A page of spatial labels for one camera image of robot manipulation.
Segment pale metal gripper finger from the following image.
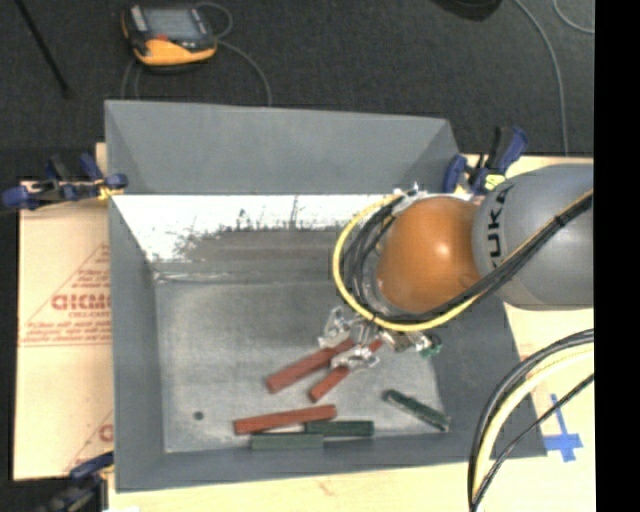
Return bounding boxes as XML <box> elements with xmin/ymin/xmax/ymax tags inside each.
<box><xmin>333</xmin><ymin>347</ymin><xmax>382</xmax><ymax>372</ymax></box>
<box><xmin>317</xmin><ymin>306</ymin><xmax>357</xmax><ymax>350</ymax></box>

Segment brown cardboard board red print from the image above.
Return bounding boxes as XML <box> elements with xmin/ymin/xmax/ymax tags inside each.
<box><xmin>11</xmin><ymin>193</ymin><xmax>117</xmax><ymax>482</ymax></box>

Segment dark green flat block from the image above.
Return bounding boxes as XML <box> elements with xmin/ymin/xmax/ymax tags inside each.
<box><xmin>381</xmin><ymin>389</ymin><xmax>451</xmax><ymax>433</ymax></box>
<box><xmin>249</xmin><ymin>432</ymin><xmax>326</xmax><ymax>451</ymax></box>
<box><xmin>303</xmin><ymin>420</ymin><xmax>376</xmax><ymax>438</ymax></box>

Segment red-brown flat block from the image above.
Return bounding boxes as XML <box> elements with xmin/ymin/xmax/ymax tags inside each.
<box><xmin>307</xmin><ymin>339</ymin><xmax>385</xmax><ymax>404</ymax></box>
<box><xmin>264</xmin><ymin>337</ymin><xmax>357</xmax><ymax>395</ymax></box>
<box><xmin>232</xmin><ymin>404</ymin><xmax>339</xmax><ymax>436</ymax></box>

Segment grey metal bin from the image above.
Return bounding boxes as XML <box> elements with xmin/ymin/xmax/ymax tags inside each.
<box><xmin>103</xmin><ymin>99</ymin><xmax>547</xmax><ymax>492</ymax></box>

